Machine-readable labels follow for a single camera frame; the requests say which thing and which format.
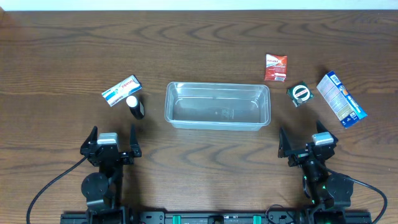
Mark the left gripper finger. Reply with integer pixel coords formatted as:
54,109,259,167
129,124,139,152
81,126,98,149

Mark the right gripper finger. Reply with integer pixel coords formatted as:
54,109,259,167
316,120,338,141
278,128,292,157

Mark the blue Kool Fever box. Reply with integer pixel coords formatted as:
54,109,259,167
317,71,368,128

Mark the red Panadol sachet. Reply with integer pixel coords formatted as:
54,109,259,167
264,54,287,82

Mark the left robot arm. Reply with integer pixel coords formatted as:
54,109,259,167
80,126,142,223

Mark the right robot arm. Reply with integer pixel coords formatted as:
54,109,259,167
278,121,353,210

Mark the clear plastic container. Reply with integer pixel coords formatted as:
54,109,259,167
164,82,271,131

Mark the dark bottle white cap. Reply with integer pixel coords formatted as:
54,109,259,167
126,95,145,119

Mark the white Panadol box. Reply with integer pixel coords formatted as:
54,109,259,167
102,75,142,107

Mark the black mounting rail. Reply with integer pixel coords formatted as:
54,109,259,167
60,209,372,224

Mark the left black cable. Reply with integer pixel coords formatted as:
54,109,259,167
25,155,90,224

